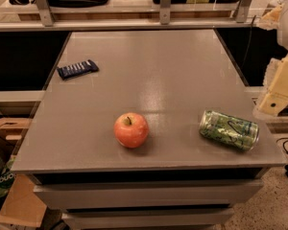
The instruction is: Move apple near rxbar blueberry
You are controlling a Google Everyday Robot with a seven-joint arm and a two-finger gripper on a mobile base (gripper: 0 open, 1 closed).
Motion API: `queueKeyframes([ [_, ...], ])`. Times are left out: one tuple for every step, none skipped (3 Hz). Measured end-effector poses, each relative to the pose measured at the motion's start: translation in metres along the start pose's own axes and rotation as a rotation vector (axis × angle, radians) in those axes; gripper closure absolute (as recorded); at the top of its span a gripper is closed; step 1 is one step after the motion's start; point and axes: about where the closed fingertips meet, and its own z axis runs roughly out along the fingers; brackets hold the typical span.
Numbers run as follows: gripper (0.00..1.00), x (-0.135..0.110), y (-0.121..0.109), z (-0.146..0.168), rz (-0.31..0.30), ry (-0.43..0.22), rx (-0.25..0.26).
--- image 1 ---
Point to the blue rxbar blueberry wrapper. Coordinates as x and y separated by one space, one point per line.
77 69

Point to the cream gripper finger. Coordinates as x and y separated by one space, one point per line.
274 96

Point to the brown cardboard box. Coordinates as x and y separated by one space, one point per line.
22 209

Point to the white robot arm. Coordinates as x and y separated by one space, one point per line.
281 25

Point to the green soda can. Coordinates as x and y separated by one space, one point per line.
229 130

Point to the grey lower drawer front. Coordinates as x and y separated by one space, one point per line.
147 219

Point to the metal shelf frame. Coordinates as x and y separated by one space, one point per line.
126 14

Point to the grey upper drawer front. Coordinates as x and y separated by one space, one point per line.
146 194

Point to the red apple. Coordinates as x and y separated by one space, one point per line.
131 130

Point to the grey drawer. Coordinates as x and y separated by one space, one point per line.
147 219
146 194

